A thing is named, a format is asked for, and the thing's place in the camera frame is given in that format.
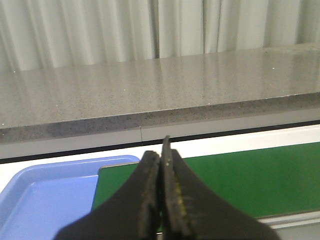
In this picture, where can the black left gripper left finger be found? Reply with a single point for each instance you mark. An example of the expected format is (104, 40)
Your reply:
(131, 213)

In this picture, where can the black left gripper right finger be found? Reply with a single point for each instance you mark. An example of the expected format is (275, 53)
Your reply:
(192, 211)

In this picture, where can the green conveyor belt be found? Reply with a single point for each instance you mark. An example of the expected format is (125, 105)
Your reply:
(264, 182)

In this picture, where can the blue plastic tray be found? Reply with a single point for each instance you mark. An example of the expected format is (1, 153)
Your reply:
(41, 199)

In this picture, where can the grey cabinet front panel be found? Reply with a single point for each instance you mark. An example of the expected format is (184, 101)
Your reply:
(137, 135)

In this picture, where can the grey stone countertop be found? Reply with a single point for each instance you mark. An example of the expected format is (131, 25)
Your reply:
(101, 98)

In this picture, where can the white pleated curtain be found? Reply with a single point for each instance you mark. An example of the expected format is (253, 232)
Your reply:
(37, 34)

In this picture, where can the aluminium conveyor side rail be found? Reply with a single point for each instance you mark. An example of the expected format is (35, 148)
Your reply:
(291, 220)

